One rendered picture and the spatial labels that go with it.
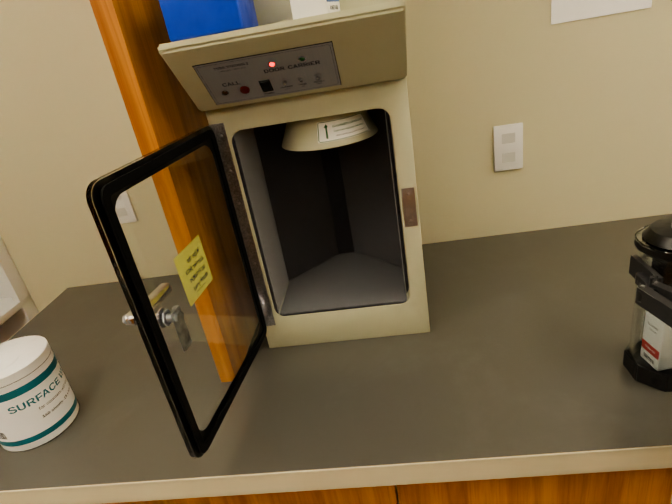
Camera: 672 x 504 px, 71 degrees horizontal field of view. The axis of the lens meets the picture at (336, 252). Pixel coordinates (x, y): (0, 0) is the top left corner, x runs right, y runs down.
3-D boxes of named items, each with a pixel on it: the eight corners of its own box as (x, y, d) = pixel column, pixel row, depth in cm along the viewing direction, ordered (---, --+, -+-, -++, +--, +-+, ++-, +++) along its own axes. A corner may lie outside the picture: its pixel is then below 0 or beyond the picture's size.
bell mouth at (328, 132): (289, 134, 95) (283, 106, 93) (377, 121, 93) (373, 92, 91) (274, 157, 80) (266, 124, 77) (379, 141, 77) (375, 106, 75)
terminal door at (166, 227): (268, 332, 92) (211, 123, 75) (198, 464, 65) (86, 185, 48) (264, 332, 92) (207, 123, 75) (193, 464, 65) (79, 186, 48)
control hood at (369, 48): (203, 109, 76) (184, 42, 71) (407, 76, 72) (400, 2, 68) (177, 123, 65) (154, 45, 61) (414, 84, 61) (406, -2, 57)
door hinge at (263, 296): (263, 326, 93) (208, 124, 77) (275, 324, 93) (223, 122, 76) (261, 330, 92) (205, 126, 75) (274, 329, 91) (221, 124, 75)
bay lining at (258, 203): (293, 258, 114) (259, 108, 99) (401, 245, 111) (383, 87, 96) (276, 314, 92) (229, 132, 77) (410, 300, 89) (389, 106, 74)
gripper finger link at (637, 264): (660, 297, 63) (654, 298, 63) (633, 272, 69) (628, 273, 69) (663, 277, 61) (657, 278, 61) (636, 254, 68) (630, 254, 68)
